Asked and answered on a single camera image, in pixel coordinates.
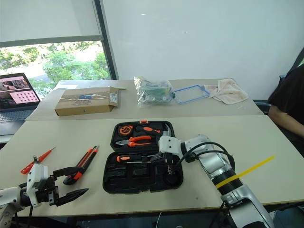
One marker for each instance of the slim orange tester screwdriver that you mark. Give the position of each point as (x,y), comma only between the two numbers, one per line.
(35,162)

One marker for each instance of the yellow zip tie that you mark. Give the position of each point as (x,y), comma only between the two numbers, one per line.
(256,166)

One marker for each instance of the black plastic tool case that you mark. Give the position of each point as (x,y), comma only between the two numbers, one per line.
(142,175)

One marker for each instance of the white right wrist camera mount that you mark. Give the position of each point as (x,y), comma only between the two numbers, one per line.
(169,145)

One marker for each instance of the orange black tape measure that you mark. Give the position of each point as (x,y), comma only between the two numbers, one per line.
(124,130)

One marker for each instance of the flat brown cardboard box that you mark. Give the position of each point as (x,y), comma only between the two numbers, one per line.
(85,102)

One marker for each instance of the thin green strip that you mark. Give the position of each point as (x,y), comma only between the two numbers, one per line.
(123,88)

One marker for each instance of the open laptop computer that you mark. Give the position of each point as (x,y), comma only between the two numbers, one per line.
(16,95)

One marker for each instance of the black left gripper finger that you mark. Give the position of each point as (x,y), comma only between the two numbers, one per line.
(71,196)
(69,171)

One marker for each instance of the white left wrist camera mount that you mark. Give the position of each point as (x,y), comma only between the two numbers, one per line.
(35,173)

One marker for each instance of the person in black shirt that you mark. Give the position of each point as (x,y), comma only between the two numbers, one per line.
(288,95)

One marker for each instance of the clear plastic bag of parts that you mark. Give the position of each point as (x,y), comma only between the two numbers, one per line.
(154,93)

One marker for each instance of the white roller blind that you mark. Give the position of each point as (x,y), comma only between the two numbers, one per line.
(47,19)

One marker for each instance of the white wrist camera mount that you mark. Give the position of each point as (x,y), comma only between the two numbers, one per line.
(169,145)
(35,173)

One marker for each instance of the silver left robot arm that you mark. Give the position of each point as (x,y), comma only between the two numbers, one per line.
(8,196)

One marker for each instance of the beige cloth towel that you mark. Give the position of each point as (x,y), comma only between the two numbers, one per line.
(231,91)

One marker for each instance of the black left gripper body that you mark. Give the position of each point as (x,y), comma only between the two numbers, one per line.
(46,190)

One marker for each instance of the clear lid with blue rim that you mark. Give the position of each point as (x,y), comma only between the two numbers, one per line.
(180,102)

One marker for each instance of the orange black utility knife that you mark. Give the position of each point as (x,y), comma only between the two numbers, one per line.
(82,164)

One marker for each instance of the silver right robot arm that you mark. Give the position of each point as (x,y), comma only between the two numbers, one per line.
(213,164)

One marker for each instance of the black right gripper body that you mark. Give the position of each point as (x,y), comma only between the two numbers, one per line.
(169,159)

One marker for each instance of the dark window frame post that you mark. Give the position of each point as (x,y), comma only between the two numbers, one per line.
(107,40)

